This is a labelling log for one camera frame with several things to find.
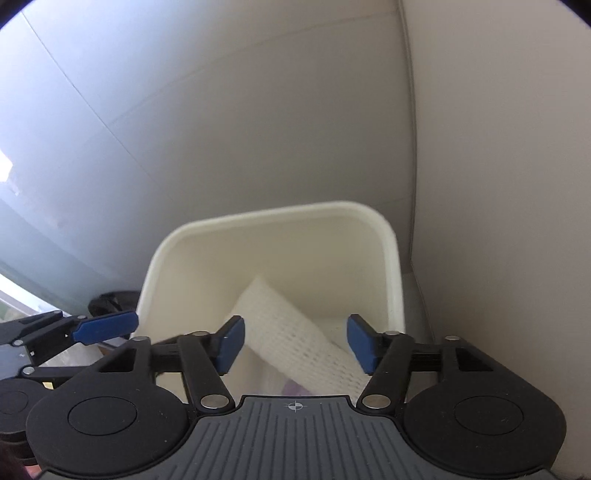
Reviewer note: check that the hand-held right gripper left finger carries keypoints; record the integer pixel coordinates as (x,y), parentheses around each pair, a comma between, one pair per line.
(230,345)

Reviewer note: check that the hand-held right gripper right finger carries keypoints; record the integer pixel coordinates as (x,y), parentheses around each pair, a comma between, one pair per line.
(363,345)

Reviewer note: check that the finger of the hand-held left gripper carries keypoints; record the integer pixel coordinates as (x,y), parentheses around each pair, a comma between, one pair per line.
(60,369)
(107,326)

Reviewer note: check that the white plastic trash bin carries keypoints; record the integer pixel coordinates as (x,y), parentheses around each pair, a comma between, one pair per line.
(277,249)

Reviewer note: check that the black curved object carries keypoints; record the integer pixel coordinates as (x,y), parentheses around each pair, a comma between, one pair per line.
(113,301)

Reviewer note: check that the white foam net sleeve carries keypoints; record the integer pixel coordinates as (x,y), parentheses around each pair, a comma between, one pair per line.
(286,323)

